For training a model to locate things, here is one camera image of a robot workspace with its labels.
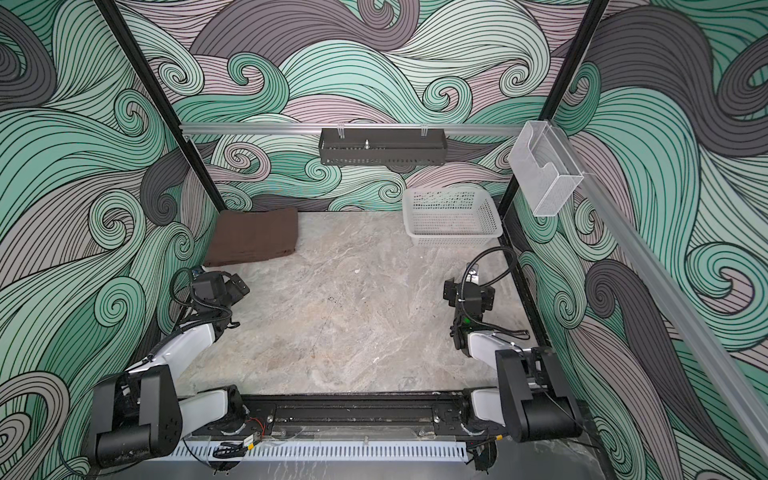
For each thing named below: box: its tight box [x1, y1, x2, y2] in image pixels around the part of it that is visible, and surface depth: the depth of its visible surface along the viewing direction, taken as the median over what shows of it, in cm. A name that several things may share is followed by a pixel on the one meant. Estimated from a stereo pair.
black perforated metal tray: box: [319, 128, 448, 166], surface depth 97 cm
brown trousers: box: [204, 207, 299, 267], surface depth 118 cm
